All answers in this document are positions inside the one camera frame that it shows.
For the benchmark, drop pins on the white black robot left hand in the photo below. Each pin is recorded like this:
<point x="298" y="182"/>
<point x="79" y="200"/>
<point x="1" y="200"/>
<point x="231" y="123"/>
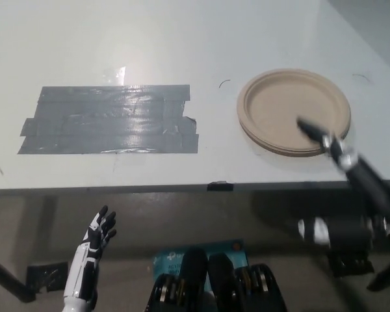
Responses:
<point x="100" y="232"/>

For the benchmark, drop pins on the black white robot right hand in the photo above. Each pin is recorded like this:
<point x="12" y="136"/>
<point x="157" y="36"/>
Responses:
<point x="354" y="232"/>

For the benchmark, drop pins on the beige paper plate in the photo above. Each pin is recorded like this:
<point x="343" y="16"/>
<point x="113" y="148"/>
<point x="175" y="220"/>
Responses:
<point x="279" y="152"/>
<point x="276" y="107"/>

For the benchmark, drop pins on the black floor tape patch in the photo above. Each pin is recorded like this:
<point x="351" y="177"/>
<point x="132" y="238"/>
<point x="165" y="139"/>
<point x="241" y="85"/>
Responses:
<point x="351" y="264"/>
<point x="47" y="276"/>

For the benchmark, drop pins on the black table leg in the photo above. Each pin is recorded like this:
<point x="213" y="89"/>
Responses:
<point x="386" y="273"/>
<point x="9" y="279"/>

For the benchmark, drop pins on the blue box on floor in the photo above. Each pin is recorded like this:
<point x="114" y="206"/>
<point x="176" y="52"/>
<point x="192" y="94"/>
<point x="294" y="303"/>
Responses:
<point x="237" y="252"/>

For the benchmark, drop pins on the small black tape strip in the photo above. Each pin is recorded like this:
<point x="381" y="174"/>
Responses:
<point x="220" y="186"/>

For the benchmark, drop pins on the clear tape piece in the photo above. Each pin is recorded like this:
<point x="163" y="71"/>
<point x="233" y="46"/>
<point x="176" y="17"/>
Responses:
<point x="114" y="74"/>

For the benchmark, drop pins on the grey duct tape patch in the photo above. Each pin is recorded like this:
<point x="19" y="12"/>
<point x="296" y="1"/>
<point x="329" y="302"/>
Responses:
<point x="110" y="121"/>

